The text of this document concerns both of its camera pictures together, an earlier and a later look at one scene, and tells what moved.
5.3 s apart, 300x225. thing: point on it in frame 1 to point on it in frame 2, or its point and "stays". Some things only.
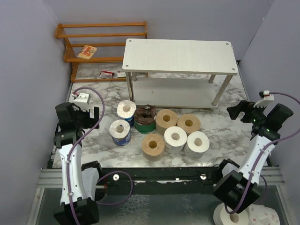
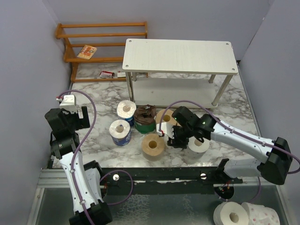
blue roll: [126, 109] stays
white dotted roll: [197, 144] stays
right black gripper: [234, 111] to [176, 142]
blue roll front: [120, 131] stays
